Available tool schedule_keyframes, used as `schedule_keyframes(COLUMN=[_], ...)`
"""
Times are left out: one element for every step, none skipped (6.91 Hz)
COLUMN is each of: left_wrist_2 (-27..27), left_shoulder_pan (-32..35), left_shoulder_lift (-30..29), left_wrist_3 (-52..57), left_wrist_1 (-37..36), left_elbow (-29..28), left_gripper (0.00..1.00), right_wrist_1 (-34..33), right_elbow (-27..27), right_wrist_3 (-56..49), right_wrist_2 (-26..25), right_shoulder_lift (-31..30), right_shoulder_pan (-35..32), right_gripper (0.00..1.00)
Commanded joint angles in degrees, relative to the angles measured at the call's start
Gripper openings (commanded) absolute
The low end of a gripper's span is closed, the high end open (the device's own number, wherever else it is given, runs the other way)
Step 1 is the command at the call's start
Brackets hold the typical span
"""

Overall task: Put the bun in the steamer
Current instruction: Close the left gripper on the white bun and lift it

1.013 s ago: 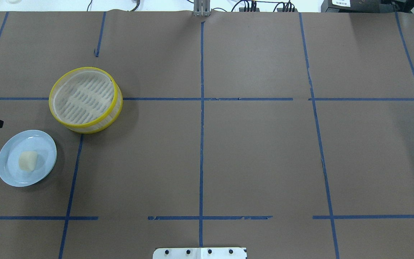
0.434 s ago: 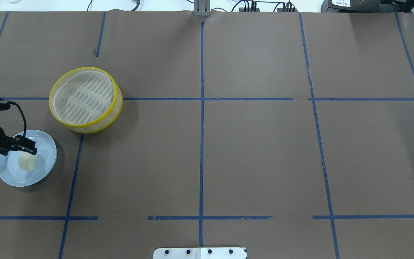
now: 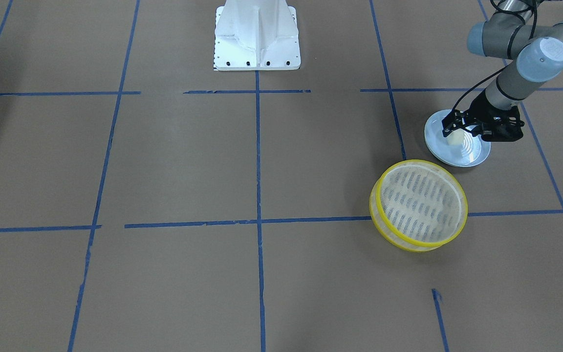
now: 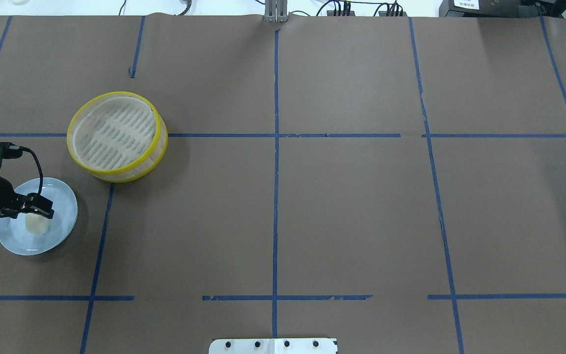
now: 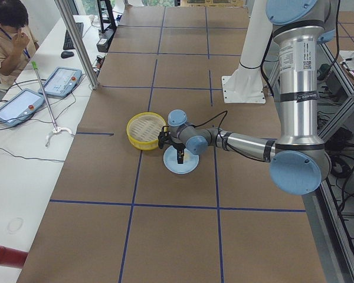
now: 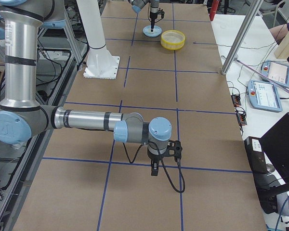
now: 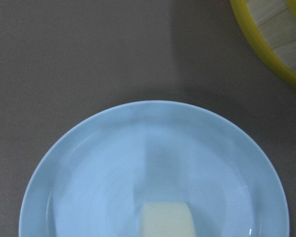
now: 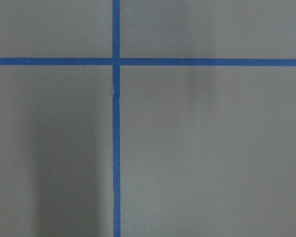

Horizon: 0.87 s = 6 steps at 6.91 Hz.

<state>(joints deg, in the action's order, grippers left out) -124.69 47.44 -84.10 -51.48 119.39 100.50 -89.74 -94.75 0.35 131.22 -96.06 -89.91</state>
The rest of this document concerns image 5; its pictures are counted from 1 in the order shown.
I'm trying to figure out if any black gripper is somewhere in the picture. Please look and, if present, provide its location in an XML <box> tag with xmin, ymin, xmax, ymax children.
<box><xmin>173</xmin><ymin>143</ymin><xmax>185</xmax><ymax>164</ymax></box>

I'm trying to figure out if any white steamed bun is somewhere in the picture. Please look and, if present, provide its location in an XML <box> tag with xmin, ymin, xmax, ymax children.
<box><xmin>183</xmin><ymin>149</ymin><xmax>192</xmax><ymax>163</ymax></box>

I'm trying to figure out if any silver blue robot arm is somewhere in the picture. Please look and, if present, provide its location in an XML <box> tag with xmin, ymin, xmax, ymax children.
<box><xmin>159</xmin><ymin>1</ymin><xmax>340</xmax><ymax>195</ymax></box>

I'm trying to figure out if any yellow steamer basket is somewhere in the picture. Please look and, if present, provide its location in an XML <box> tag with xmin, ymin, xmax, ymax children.
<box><xmin>126</xmin><ymin>112</ymin><xmax>166</xmax><ymax>151</ymax></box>

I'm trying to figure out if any light blue plate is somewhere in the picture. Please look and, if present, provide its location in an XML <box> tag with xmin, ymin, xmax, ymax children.
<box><xmin>163</xmin><ymin>146</ymin><xmax>199</xmax><ymax>175</ymax></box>

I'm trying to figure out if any metal reacher grabber stick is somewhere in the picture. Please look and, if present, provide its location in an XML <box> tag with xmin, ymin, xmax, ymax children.
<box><xmin>31</xmin><ymin>61</ymin><xmax>74</xmax><ymax>147</ymax></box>

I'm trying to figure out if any black box on table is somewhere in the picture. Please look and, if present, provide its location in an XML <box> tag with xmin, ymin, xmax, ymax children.
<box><xmin>96</xmin><ymin>29</ymin><xmax>114</xmax><ymax>52</ymax></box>

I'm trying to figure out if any far blue teach pendant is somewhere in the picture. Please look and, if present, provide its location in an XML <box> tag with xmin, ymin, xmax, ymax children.
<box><xmin>43</xmin><ymin>67</ymin><xmax>83</xmax><ymax>98</ymax></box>

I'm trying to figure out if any blue teach pendant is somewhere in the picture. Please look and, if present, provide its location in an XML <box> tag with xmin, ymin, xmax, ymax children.
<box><xmin>43</xmin><ymin>67</ymin><xmax>83</xmax><ymax>98</ymax></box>
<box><xmin>0</xmin><ymin>88</ymin><xmax>45</xmax><ymax>127</ymax></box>

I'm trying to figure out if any black computer mouse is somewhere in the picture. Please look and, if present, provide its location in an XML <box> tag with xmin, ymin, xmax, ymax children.
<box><xmin>60</xmin><ymin>51</ymin><xmax>74</xmax><ymax>59</ymax></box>

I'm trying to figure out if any black keyboard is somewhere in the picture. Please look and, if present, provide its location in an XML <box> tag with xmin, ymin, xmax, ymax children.
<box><xmin>63</xmin><ymin>22</ymin><xmax>85</xmax><ymax>51</ymax></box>

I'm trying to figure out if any near blue teach pendant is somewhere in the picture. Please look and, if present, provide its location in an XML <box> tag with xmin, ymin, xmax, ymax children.
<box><xmin>0</xmin><ymin>88</ymin><xmax>45</xmax><ymax>127</ymax></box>

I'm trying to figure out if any person in beige shirt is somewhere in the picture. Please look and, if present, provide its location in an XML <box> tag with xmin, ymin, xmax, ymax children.
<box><xmin>0</xmin><ymin>0</ymin><xmax>39</xmax><ymax>85</ymax></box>

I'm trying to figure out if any red cylinder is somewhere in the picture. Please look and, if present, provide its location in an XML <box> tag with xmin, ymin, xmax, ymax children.
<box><xmin>0</xmin><ymin>245</ymin><xmax>28</xmax><ymax>269</ymax></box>

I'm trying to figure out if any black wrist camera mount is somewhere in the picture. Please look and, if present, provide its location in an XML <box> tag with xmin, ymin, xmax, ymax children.
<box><xmin>158</xmin><ymin>126</ymin><xmax>172</xmax><ymax>149</ymax></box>

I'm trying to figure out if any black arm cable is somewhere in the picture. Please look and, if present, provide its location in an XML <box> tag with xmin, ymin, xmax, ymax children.
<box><xmin>191</xmin><ymin>110</ymin><xmax>228</xmax><ymax>139</ymax></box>

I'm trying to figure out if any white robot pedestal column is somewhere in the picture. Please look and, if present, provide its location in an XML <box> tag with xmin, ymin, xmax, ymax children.
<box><xmin>222</xmin><ymin>0</ymin><xmax>273</xmax><ymax>104</ymax></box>

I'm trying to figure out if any aluminium frame post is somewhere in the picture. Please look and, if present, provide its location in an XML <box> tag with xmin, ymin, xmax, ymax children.
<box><xmin>54</xmin><ymin>0</ymin><xmax>99</xmax><ymax>90</ymax></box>

